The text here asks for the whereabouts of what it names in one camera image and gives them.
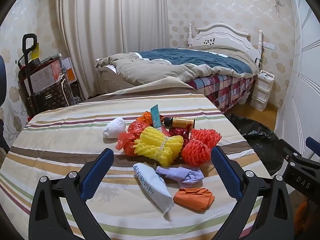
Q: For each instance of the yellow paper tag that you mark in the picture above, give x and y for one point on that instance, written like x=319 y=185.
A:
x=35 y=52

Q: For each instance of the large white orange cardboard box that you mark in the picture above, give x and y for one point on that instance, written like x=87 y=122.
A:
x=42 y=76

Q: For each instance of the white plastic drawer unit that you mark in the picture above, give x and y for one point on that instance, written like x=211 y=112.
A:
x=261 y=92

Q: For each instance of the cream curtain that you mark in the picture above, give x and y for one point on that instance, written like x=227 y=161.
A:
x=105 y=30

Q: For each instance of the white wall switch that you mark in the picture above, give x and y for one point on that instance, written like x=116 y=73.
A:
x=269 y=46

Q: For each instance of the white wardrobe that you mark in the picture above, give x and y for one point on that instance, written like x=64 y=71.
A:
x=305 y=80

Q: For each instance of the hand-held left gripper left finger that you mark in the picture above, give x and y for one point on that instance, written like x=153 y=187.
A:
x=96 y=172

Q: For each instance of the trash bin with black bag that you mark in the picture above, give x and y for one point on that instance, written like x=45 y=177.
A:
x=260 y=140

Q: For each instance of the purple glove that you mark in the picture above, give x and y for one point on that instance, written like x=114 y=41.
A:
x=180 y=175

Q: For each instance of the red plastic bag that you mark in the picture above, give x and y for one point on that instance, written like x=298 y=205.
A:
x=136 y=130

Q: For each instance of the black hand truck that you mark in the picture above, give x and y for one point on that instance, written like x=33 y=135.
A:
x=24 y=52

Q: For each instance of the yellow foam fruit net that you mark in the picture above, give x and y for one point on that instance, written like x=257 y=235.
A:
x=155 y=142

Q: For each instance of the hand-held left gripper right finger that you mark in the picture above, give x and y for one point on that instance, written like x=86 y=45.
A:
x=226 y=172

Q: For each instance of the beige cloth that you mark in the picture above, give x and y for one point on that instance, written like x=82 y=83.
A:
x=155 y=87

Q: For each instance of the white tissue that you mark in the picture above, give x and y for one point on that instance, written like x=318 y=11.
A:
x=113 y=128

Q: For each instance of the brown bottle yellow label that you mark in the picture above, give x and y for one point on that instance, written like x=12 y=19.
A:
x=182 y=122

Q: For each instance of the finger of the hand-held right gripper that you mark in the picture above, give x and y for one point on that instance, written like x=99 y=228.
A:
x=313 y=145
x=290 y=150

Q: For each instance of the teal squeeze tube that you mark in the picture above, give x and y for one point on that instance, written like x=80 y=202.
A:
x=156 y=117

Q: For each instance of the small white orange cardboard box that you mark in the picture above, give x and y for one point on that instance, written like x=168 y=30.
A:
x=70 y=72

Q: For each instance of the plaid bed sheet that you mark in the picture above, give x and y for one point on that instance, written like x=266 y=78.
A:
x=225 y=90

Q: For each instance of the orange knotted plastic bag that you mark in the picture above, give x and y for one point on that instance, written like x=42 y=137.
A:
x=144 y=117

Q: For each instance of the white paper packet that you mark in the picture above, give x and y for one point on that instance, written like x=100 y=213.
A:
x=152 y=187

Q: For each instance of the striped tablecloth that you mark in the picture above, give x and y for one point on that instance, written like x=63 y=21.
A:
x=75 y=130

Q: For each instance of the red foam fruit net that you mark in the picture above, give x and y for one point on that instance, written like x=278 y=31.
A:
x=197 y=152

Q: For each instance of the shiny red foil roll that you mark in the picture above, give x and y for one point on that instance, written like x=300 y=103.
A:
x=178 y=132

